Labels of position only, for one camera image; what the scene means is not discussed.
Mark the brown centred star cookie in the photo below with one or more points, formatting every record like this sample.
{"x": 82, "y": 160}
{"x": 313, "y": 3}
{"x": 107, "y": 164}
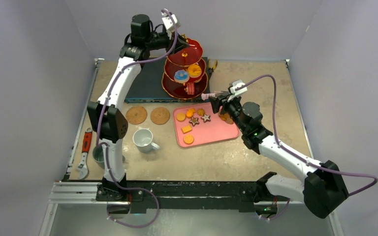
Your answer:
{"x": 194, "y": 121}

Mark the white ceramic mug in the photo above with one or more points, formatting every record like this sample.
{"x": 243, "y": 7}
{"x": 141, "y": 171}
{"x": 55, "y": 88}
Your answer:
{"x": 144, "y": 140}

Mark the pink silicone metal tongs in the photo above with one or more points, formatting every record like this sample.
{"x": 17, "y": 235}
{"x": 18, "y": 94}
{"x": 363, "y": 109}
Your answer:
{"x": 206, "y": 96}

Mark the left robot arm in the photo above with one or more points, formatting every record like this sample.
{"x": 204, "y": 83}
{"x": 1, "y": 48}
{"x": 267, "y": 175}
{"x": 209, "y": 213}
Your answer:
{"x": 141, "y": 46}

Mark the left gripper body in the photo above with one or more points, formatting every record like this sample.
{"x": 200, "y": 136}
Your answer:
{"x": 161, "y": 40}

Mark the brown baked bread piece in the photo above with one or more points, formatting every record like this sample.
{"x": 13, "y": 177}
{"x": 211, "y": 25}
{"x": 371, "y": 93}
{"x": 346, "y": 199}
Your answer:
{"x": 227, "y": 118}

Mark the red handled adjustable wrench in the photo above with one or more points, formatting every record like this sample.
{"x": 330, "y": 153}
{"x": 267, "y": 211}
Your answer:
{"x": 86, "y": 145}

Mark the white iced star cookie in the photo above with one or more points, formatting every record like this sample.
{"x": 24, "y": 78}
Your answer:
{"x": 206, "y": 118}

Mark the round biscuit tray corner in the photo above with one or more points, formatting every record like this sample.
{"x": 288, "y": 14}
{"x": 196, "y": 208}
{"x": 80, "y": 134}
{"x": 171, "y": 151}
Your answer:
{"x": 188, "y": 139}

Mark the yellow frosted donut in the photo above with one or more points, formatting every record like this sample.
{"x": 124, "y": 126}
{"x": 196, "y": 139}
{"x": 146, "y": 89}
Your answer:
{"x": 194, "y": 71}

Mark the left woven rattan coaster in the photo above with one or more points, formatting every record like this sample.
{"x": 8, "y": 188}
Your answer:
{"x": 136, "y": 115}

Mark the swirl butter cookie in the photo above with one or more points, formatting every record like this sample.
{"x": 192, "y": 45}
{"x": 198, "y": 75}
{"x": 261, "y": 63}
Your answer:
{"x": 200, "y": 112}

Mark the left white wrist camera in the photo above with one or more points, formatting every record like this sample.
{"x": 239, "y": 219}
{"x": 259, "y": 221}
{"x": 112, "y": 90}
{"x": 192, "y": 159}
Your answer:
{"x": 171, "y": 23}

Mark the woven rattan coaster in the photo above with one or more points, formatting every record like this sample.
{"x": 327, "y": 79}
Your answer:
{"x": 136, "y": 115}
{"x": 160, "y": 115}

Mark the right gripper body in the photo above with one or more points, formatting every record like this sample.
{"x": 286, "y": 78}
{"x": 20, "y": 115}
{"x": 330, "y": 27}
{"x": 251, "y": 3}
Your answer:
{"x": 217, "y": 103}

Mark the pink serving tray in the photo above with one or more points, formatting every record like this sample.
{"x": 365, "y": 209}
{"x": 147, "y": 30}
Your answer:
{"x": 205, "y": 132}

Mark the blue frosted donut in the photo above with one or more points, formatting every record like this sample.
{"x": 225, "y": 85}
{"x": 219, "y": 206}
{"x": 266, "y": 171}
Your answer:
{"x": 181, "y": 76}

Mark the aluminium frame rail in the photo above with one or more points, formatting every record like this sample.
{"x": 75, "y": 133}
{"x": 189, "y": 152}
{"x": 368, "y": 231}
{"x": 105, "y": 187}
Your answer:
{"x": 74, "y": 192}

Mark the red three-tier cake stand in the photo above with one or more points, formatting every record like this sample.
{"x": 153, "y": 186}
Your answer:
{"x": 184, "y": 58}

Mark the square yellow biscuit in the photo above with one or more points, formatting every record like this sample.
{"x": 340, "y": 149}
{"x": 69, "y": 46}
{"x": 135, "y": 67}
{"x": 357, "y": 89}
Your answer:
{"x": 186, "y": 129}

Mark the dark network switch box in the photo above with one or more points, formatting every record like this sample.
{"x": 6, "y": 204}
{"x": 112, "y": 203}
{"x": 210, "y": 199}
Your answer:
{"x": 152, "y": 85}

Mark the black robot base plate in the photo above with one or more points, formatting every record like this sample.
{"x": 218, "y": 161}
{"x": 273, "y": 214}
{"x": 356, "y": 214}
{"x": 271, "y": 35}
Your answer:
{"x": 140, "y": 195}

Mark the pink layered cake slice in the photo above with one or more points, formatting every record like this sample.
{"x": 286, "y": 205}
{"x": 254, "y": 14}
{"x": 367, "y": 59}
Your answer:
{"x": 190, "y": 88}

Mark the orange fish shaped cake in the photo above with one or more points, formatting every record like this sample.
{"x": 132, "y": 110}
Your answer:
{"x": 190, "y": 112}

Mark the grey ceramic mug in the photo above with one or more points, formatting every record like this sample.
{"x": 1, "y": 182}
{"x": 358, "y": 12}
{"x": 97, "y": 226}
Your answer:
{"x": 97, "y": 154}

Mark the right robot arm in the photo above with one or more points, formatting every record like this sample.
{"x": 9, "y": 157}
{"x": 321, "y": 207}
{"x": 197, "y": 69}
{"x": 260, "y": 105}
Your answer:
{"x": 318, "y": 185}

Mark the right woven rattan coaster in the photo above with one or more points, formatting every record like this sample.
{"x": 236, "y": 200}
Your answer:
{"x": 160, "y": 115}

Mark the round biscuit near fish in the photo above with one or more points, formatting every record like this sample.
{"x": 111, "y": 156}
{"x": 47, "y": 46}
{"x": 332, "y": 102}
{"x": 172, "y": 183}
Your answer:
{"x": 180, "y": 117}

